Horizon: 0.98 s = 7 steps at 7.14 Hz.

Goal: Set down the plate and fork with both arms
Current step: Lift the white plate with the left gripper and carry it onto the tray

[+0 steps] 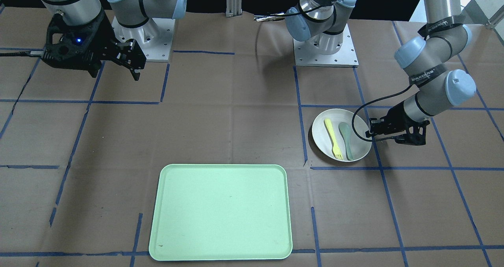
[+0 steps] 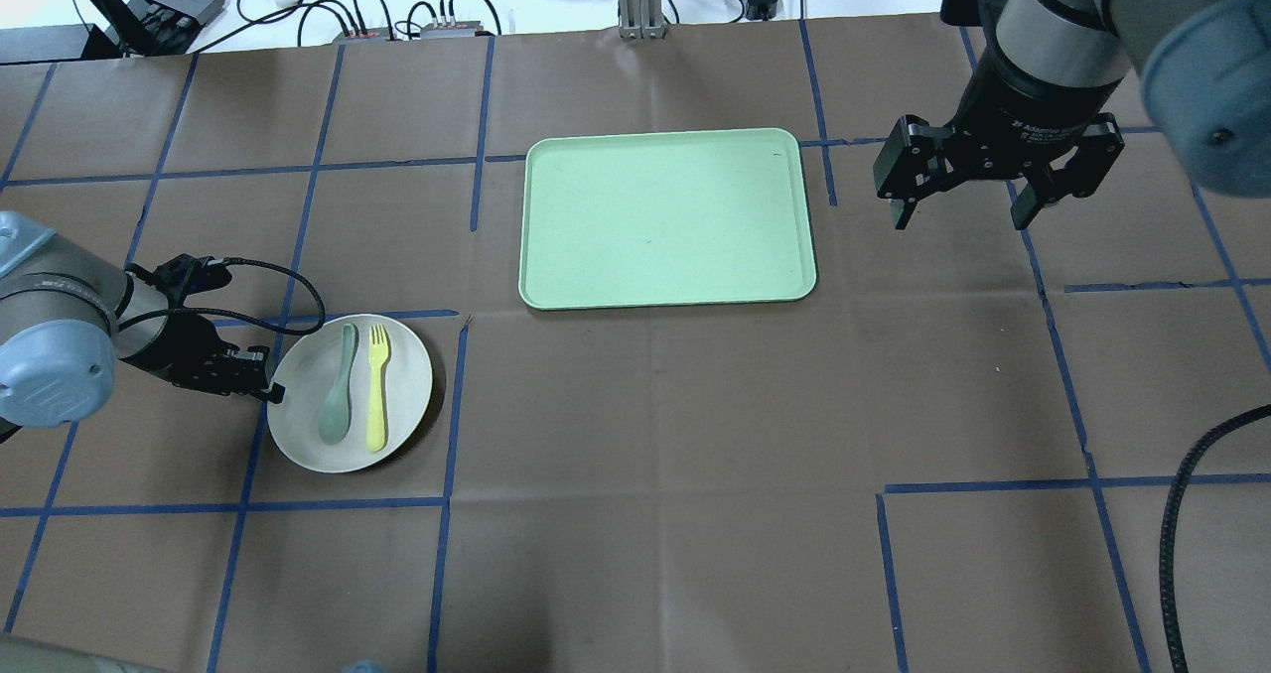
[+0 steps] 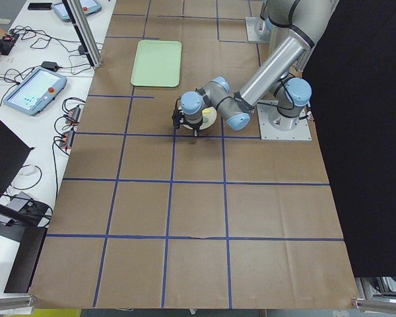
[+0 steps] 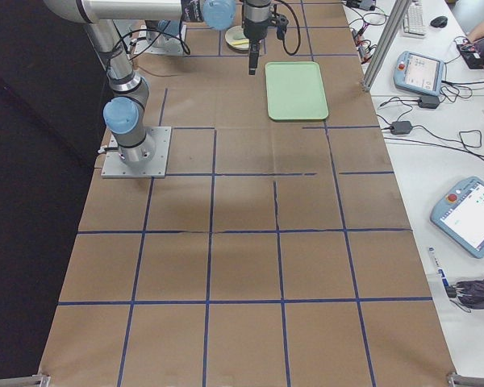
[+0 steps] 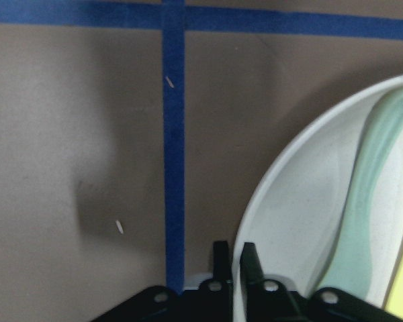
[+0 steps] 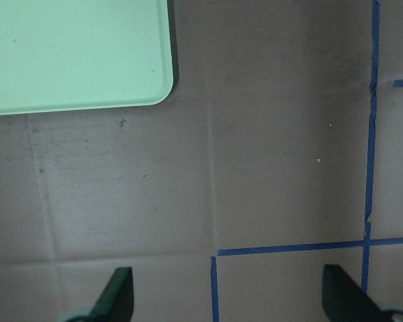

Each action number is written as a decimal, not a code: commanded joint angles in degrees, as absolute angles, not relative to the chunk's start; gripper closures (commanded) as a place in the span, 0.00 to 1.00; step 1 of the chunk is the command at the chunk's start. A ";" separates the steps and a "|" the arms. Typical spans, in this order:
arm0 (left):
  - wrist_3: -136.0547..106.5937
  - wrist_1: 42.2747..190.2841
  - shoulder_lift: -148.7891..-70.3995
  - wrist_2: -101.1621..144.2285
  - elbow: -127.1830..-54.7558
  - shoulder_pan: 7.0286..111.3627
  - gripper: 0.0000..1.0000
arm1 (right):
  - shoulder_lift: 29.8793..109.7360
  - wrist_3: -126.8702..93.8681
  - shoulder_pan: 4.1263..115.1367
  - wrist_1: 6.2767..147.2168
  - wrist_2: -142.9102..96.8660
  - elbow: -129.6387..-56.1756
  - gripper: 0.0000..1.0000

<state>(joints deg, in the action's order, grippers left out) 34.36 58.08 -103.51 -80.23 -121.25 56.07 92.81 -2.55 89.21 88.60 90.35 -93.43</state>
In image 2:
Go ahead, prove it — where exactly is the light green tray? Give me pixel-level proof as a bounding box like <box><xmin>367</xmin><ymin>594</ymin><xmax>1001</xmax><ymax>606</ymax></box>
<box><xmin>519</xmin><ymin>127</ymin><xmax>819</xmax><ymax>311</ymax></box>

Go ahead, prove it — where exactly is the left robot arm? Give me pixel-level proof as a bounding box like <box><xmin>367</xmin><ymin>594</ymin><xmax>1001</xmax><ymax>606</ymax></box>
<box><xmin>1</xmin><ymin>211</ymin><xmax>286</xmax><ymax>439</ymax></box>

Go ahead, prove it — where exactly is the grey usb hub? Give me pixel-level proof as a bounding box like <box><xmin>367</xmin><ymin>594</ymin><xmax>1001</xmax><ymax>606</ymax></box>
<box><xmin>119</xmin><ymin>0</ymin><xmax>226</xmax><ymax>57</ymax></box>

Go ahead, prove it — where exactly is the black braided left cable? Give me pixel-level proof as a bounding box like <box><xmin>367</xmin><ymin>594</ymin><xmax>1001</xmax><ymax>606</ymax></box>
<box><xmin>114</xmin><ymin>257</ymin><xmax>328</xmax><ymax>337</ymax></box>

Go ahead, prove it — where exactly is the black braided cable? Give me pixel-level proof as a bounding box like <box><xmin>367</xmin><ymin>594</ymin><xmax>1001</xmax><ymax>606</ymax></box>
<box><xmin>114</xmin><ymin>257</ymin><xmax>328</xmax><ymax>337</ymax></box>
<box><xmin>1159</xmin><ymin>405</ymin><xmax>1271</xmax><ymax>673</ymax></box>

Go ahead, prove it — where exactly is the white round plate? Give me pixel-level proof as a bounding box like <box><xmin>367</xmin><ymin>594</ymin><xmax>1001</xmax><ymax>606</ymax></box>
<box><xmin>267</xmin><ymin>312</ymin><xmax>433</xmax><ymax>472</ymax></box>

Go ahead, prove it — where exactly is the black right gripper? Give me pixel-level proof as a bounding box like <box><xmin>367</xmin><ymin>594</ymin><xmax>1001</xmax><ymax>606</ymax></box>
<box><xmin>873</xmin><ymin>53</ymin><xmax>1125</xmax><ymax>230</ymax></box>

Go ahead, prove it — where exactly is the yellow fork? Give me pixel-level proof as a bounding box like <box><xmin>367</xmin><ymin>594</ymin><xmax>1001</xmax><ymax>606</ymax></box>
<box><xmin>364</xmin><ymin>324</ymin><xmax>391</xmax><ymax>453</ymax></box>

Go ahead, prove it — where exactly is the green spoon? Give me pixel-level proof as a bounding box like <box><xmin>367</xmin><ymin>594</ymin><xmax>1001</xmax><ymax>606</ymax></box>
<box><xmin>319</xmin><ymin>323</ymin><xmax>358</xmax><ymax>446</ymax></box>

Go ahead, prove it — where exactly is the black braided right cable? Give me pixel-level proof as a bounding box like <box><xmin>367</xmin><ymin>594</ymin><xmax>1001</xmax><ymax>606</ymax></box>
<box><xmin>1159</xmin><ymin>405</ymin><xmax>1271</xmax><ymax>673</ymax></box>

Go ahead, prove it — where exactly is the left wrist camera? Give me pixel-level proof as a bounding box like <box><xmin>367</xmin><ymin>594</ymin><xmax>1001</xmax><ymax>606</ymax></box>
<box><xmin>147</xmin><ymin>255</ymin><xmax>233</xmax><ymax>307</ymax></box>

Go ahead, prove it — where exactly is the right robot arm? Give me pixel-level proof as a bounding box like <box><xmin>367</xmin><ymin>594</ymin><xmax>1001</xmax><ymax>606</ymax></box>
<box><xmin>873</xmin><ymin>0</ymin><xmax>1270</xmax><ymax>229</ymax></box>

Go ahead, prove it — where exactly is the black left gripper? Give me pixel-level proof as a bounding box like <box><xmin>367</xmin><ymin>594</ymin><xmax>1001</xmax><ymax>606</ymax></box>
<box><xmin>125</xmin><ymin>312</ymin><xmax>286</xmax><ymax>403</ymax></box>

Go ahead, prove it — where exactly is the brown paper table cover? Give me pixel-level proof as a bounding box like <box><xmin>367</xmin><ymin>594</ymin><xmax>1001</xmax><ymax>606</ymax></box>
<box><xmin>3</xmin><ymin>14</ymin><xmax>1268</xmax><ymax>672</ymax></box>

